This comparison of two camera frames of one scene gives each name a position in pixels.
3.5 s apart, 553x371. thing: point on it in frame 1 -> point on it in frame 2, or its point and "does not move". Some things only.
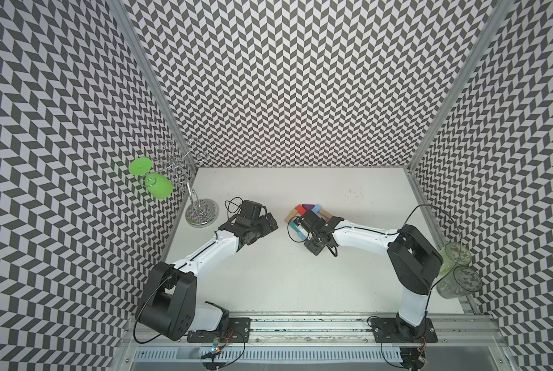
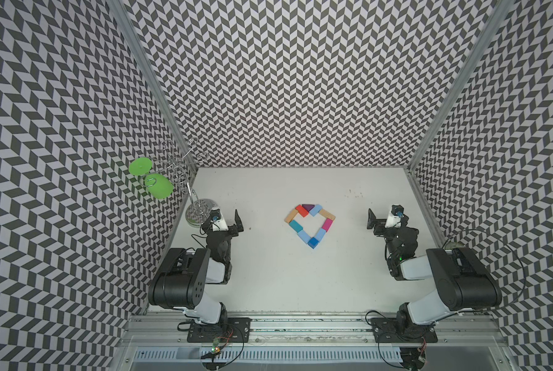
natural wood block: x=292 y=214 does not move
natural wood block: x=325 y=213 does not move
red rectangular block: x=301 y=209 does not move
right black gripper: x=313 y=249 -> x=371 y=219
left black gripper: x=266 y=228 -> x=232 y=229
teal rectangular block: x=293 y=226 does not move
